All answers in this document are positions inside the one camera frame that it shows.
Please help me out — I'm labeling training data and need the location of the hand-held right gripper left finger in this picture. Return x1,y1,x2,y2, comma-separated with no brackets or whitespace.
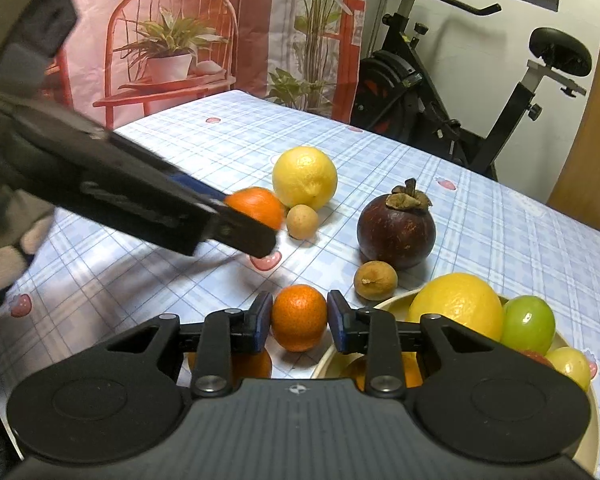
105,290,274,395

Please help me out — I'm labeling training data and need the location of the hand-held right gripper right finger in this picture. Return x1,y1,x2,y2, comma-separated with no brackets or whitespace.
326,289,496,395

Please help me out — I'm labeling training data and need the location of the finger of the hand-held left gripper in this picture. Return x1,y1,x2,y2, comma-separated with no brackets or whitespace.
170,171,227,201
200,199,278,259

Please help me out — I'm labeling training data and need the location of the small orange tangerine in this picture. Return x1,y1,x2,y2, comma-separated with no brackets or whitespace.
271,284,329,352
187,349,274,381
223,186,286,231
352,352,423,391

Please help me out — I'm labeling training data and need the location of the beige round plate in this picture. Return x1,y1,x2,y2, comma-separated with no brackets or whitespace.
310,292,600,476

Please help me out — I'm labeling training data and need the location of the small tan longan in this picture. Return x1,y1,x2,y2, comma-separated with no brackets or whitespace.
354,261,398,300
286,204,320,240

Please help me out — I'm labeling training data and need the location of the dark purple mangosteen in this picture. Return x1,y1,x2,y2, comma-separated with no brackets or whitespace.
356,178,437,270

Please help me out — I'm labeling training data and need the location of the large yellow lemon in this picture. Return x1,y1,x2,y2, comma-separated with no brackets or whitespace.
408,272,505,343

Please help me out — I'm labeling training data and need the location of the red apple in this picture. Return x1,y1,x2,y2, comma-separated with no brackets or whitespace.
517,349,556,368

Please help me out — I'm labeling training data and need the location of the yellow green round fruit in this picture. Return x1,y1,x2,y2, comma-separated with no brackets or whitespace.
545,346,592,393

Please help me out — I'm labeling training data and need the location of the blue plaid tablecloth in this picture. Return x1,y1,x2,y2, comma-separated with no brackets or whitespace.
0,89,600,480

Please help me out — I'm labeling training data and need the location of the small yellow lemon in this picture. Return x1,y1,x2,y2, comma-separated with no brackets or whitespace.
271,146,338,212

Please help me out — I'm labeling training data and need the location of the pink printed backdrop cloth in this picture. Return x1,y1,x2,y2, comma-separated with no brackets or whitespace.
45,0,371,128

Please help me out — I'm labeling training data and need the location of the black exercise bike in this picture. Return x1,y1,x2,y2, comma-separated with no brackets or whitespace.
350,0,593,181

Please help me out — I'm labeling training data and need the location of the brown wooden panel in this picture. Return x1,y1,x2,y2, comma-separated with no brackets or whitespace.
547,0,600,241

